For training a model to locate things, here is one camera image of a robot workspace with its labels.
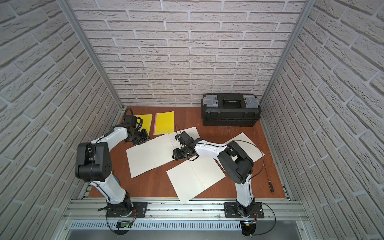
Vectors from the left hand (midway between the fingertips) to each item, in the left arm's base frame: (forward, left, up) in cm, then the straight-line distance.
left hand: (150, 135), depth 95 cm
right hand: (-12, -19, -4) cm, 23 cm away
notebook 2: (-24, -27, -10) cm, 38 cm away
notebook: (+15, -6, -5) cm, 17 cm away
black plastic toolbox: (+13, -52, +12) cm, 55 cm away
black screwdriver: (-28, -72, -5) cm, 78 cm away
